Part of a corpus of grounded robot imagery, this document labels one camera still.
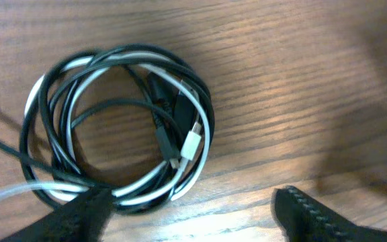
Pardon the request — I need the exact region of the black usb cable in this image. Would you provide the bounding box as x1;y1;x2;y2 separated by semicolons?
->
0;43;216;216

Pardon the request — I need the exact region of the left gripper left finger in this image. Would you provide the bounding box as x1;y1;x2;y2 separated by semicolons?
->
2;188;114;242

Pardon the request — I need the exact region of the white usb cable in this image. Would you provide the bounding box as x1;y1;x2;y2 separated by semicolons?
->
0;50;212;211

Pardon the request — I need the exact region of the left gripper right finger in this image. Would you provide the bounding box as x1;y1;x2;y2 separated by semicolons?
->
273;186;387;242

